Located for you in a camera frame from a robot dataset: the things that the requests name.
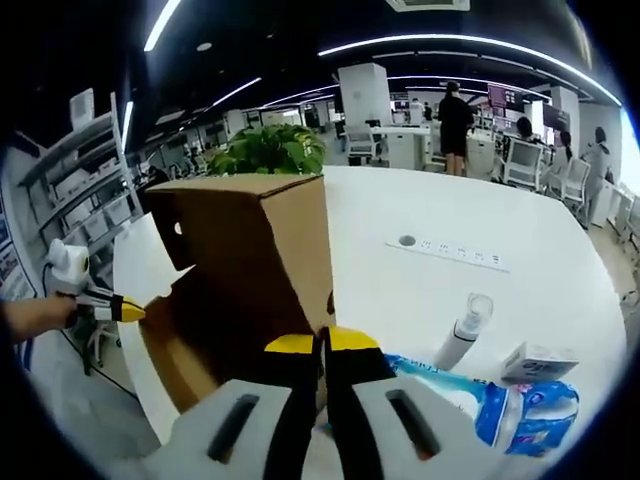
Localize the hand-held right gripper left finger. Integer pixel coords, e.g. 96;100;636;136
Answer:
168;333;322;480

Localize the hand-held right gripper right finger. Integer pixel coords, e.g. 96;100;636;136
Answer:
322;325;507;480

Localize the white tube bottle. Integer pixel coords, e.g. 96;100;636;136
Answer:
432;292;495;370

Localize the brown cardboard shoe box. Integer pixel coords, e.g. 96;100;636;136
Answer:
139;172;337;416

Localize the small white box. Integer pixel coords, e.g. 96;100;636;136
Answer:
499;342;581;387

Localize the blue crinkly soft pack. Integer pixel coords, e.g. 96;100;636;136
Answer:
472;379;581;459

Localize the person's left hand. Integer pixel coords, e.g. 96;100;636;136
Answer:
36;294;80;340

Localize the white chair base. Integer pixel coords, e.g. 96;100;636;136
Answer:
74;319;124;376

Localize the metal storage shelf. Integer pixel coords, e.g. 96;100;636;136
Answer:
14;92;147;251

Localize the white table power strip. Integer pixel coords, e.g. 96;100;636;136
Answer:
384;232;512;275

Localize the green potted plant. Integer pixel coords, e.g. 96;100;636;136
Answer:
207;123;327;176

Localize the white office chair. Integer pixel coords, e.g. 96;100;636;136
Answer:
547;157;592;216
502;137;547;190
344;124;382;167

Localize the long ceiling light strip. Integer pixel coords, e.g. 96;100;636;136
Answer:
318;34;624;107

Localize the ceiling air conditioner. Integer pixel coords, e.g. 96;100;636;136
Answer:
384;0;471;12

